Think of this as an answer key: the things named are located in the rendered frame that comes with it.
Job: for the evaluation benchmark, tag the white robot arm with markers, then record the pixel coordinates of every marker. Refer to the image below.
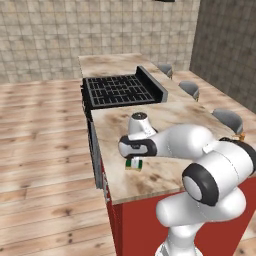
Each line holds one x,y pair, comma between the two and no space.
186,143

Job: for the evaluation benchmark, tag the grey stool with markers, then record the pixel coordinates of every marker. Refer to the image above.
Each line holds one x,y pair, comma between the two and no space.
229,119
165,69
190,87

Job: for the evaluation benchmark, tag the green sponge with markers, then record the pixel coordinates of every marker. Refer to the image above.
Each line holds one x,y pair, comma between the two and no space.
140,164

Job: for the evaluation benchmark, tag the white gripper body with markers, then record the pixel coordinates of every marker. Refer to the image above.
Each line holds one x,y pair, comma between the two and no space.
134,162

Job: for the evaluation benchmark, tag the black hob with oven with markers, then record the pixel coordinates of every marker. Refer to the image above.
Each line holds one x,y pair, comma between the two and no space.
116,90

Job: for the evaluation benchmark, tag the red island cabinet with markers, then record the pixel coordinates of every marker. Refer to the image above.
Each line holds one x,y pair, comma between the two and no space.
140,226

